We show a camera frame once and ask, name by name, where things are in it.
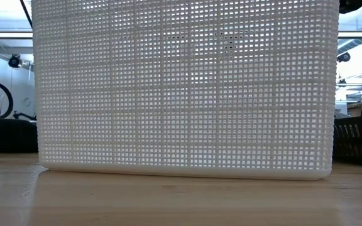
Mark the white mesh plastic basket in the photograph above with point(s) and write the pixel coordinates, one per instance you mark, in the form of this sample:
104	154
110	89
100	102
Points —
184	94

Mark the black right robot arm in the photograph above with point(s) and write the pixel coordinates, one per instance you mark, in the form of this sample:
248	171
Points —
350	5

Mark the black first aid kit pouch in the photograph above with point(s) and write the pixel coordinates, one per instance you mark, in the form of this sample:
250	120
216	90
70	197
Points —
14	136

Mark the black perforated tray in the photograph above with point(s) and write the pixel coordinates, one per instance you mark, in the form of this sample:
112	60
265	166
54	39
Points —
357	141

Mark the black slanted strut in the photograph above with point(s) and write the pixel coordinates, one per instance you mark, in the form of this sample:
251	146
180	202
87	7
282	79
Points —
26	14

